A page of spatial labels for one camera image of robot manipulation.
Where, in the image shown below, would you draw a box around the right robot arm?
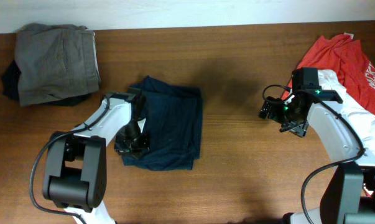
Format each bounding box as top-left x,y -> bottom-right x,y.
259,67 -> 375,224

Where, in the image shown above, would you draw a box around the black folded garment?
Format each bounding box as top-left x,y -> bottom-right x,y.
1,60 -> 91,106

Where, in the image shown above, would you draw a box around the grey folded trousers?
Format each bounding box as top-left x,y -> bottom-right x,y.
14,24 -> 101,106

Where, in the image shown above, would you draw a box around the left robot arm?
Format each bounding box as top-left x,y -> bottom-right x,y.
41,88 -> 149,223

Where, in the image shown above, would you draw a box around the white garment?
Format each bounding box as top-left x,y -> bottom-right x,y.
318,69 -> 375,152

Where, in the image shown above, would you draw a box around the navy blue shorts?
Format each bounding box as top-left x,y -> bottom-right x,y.
122,76 -> 203,171

